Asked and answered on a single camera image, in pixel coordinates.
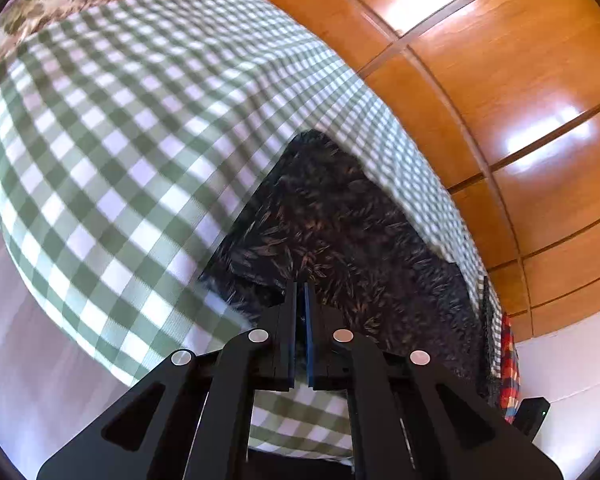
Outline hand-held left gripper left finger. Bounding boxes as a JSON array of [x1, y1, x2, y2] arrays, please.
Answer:
[[36, 280, 299, 480]]

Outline red plaid cloth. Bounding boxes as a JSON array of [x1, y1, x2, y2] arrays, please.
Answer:
[[500, 312, 522, 423]]

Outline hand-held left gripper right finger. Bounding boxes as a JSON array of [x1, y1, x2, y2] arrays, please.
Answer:
[[304, 281, 564, 480]]

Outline green checked bed sheet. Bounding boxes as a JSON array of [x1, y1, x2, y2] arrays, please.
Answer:
[[0, 0, 491, 461]]

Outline dark leaf-patterned pants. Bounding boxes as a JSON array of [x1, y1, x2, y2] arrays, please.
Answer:
[[198, 130, 503, 406]]

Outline wooden panelled wardrobe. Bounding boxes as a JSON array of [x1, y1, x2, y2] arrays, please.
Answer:
[[205, 0, 600, 341]]

